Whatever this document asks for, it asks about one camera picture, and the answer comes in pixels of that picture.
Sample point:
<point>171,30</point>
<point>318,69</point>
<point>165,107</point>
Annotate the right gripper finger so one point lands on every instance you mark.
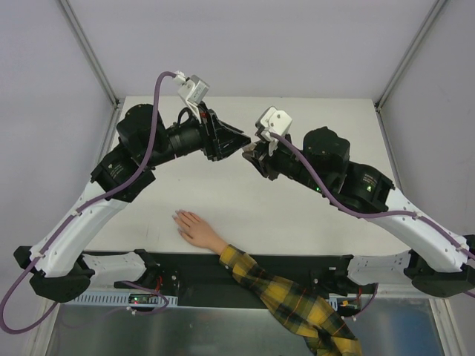
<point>258,161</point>
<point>262,147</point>

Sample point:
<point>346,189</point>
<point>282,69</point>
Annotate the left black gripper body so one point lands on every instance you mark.
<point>212,136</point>

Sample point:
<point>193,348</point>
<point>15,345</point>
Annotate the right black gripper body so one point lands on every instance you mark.
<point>269,159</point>

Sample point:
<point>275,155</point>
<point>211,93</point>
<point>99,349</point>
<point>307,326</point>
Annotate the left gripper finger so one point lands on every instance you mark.
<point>229,143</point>
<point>223,130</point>

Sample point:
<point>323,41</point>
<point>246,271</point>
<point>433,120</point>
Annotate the glitter nail polish bottle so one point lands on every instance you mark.
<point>248,151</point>

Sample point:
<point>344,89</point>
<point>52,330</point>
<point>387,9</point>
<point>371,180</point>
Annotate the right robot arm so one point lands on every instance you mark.
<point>437,260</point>

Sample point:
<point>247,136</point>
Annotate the yellow plaid sleeve forearm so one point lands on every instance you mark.
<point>295,307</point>

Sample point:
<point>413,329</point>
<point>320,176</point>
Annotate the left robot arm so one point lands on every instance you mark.
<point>60,268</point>

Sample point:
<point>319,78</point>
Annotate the mannequin hand with painted nails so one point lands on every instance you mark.
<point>198,232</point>

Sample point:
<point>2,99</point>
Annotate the green circuit board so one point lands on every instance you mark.
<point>143,299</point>

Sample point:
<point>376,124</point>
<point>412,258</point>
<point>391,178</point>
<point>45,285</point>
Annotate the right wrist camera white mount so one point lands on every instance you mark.
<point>272,122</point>

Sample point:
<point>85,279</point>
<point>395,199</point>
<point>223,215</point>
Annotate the left aluminium frame post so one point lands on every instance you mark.
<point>88,52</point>

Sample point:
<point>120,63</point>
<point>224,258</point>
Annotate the aluminium frame post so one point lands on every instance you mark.
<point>429,21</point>
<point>88,52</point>

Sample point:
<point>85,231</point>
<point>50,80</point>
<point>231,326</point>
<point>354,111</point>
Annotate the right aluminium frame post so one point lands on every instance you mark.
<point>429,21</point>

